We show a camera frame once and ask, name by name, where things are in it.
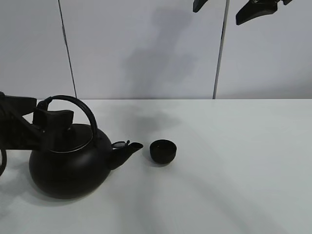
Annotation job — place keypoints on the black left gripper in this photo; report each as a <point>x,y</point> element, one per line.
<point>23,126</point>

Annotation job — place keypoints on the black round teapot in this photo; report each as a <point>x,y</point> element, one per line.
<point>81,159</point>

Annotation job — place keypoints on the small black teacup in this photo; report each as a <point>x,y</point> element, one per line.
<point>163,151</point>

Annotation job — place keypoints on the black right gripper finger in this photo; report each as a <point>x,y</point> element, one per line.
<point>198,4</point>
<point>255,8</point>

